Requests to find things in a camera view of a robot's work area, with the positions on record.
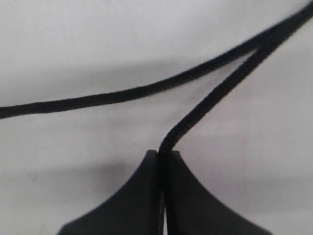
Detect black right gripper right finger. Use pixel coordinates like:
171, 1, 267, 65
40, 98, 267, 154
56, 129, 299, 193
165, 151, 270, 235

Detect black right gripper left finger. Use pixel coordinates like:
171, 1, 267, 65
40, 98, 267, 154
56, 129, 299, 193
59, 150, 161, 235

